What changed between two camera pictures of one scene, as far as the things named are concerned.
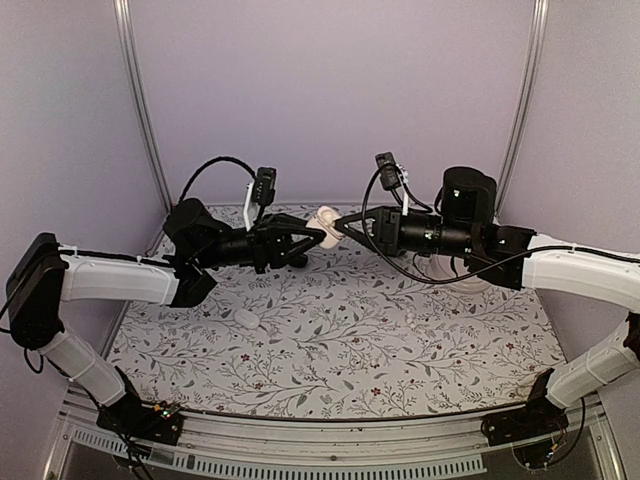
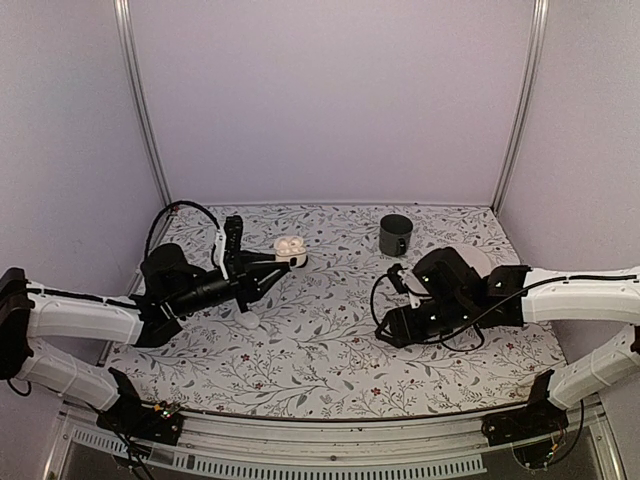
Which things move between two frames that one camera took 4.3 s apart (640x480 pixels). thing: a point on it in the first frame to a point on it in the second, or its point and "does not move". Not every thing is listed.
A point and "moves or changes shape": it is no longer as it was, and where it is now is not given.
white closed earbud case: (247, 319) does not move
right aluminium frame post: (528, 93) does not move
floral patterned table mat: (355, 334) does not move
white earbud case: (325, 218) moves or changes shape
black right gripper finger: (341, 221) to (394, 328)
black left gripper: (268, 240) to (247, 285)
